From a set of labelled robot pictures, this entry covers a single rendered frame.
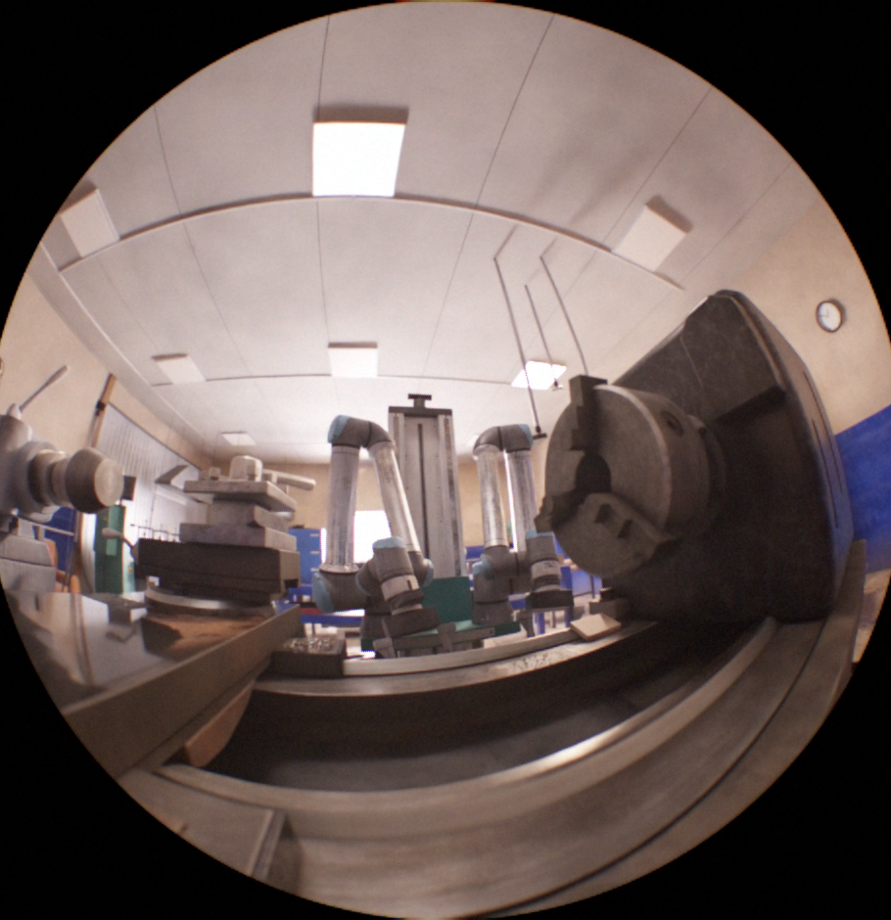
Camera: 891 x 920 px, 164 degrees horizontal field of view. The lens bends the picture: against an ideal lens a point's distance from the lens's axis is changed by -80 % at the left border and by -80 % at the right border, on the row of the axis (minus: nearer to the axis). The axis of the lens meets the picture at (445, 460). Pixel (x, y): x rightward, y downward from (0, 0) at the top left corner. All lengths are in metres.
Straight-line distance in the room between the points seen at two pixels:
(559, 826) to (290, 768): 0.36
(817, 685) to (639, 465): 0.31
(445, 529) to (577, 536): 1.07
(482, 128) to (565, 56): 0.82
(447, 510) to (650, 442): 1.22
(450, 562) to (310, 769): 1.16
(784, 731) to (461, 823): 0.24
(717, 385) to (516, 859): 0.51
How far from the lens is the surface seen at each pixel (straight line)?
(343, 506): 1.12
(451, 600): 1.42
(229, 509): 0.56
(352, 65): 2.41
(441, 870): 0.22
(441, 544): 1.49
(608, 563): 0.40
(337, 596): 1.13
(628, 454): 0.37
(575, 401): 0.42
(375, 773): 0.47
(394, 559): 0.78
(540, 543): 0.93
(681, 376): 0.57
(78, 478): 0.47
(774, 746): 0.30
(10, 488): 0.65
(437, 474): 1.54
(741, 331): 0.47
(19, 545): 0.80
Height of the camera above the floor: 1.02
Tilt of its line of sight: 18 degrees up
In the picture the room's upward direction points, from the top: 4 degrees counter-clockwise
